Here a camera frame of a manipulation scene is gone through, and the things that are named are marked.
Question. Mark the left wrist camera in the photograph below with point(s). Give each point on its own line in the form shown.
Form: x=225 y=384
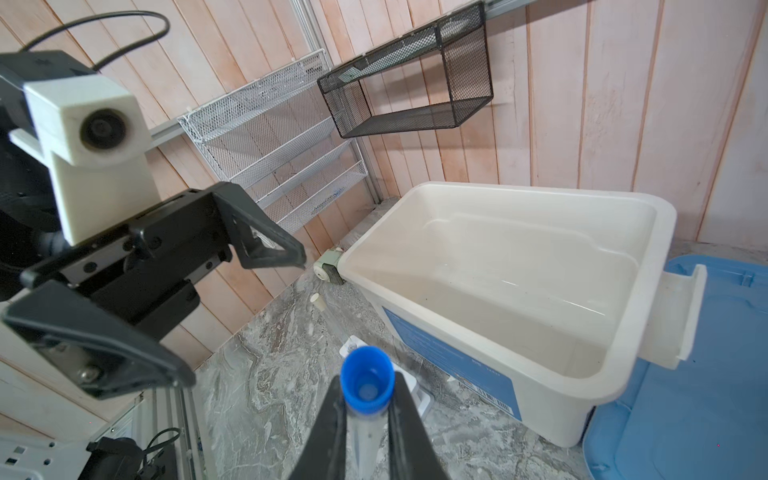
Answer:
x=90 y=133

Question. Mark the blue plastic bin lid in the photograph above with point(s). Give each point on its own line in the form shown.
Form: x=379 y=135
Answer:
x=707 y=419

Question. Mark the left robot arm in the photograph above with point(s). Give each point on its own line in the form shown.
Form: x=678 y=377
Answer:
x=30 y=227

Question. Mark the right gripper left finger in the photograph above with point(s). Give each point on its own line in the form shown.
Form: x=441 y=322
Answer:
x=324 y=453

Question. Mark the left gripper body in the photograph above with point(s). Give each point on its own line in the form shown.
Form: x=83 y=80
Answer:
x=142 y=273

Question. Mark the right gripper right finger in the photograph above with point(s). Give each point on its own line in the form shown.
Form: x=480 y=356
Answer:
x=410 y=452

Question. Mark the white test tube rack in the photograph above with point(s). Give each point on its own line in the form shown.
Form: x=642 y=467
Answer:
x=368 y=377

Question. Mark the black wire mesh basket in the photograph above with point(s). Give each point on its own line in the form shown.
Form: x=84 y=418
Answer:
x=432 y=77

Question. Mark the blue capped test tube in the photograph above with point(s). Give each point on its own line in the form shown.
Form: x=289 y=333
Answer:
x=365 y=435

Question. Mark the white wire mesh shelf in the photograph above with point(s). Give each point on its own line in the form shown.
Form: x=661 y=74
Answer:
x=275 y=139

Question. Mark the white plastic storage bin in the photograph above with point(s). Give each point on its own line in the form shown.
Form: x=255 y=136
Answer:
x=541 y=300

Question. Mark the green white pencil sharpener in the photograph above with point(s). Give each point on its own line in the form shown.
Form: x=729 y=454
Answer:
x=326 y=266

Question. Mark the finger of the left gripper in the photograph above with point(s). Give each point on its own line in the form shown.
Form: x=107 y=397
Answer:
x=101 y=354
x=258 y=241

